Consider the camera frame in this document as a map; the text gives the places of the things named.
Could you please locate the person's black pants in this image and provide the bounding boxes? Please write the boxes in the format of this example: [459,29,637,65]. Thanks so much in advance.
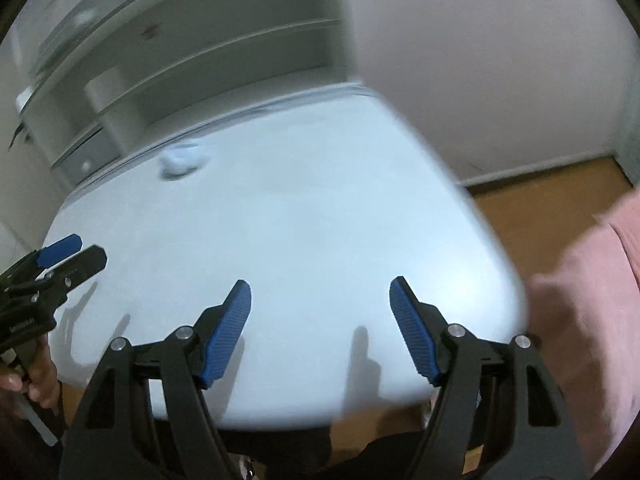
[220,407,441,480]

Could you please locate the white shelf unit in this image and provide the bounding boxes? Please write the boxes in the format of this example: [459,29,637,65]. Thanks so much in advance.
[10,0,353,196]

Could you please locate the white plastic tube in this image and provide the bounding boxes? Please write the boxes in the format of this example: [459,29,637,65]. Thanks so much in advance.
[14,389,59,447]

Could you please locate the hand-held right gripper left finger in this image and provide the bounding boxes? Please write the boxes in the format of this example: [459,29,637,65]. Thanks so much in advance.
[59,280,252,480]

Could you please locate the crumpled white tissue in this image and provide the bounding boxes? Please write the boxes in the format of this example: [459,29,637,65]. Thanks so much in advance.
[159,142,211,181]

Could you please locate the white drawer with knob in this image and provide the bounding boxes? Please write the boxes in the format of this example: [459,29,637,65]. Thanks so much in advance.
[50,125,128,192]

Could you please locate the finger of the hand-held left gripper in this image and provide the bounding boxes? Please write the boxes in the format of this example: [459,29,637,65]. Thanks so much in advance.
[34,246,108,307]
[0,234,84,287]

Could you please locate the pink blanket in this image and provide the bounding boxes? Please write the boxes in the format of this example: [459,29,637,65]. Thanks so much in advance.
[529,192,640,476]

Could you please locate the person's left hand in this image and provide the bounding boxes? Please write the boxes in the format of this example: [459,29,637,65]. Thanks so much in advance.
[0,335,61,409]

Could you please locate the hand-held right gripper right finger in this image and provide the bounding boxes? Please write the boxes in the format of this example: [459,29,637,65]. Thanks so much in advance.
[390,276,588,480]

